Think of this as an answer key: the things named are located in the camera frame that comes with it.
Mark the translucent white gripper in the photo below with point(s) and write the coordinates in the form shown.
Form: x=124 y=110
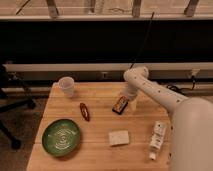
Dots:
x=132 y=105

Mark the black orange eraser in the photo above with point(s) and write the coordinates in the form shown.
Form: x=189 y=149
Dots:
x=120 y=105

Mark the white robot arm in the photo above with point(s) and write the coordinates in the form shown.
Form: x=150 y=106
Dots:
x=191 y=146

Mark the white sponge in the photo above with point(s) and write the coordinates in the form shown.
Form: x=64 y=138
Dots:
x=119 y=138

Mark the white tube bottle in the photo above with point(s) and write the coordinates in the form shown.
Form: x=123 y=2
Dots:
x=157 y=139

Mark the red oval clip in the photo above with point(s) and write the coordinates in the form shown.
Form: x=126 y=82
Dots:
x=84 y=112

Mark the clear plastic cup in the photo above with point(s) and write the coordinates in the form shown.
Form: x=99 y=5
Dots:
x=66 y=84

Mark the green bowl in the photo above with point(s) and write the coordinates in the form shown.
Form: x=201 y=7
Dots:
x=61 y=137

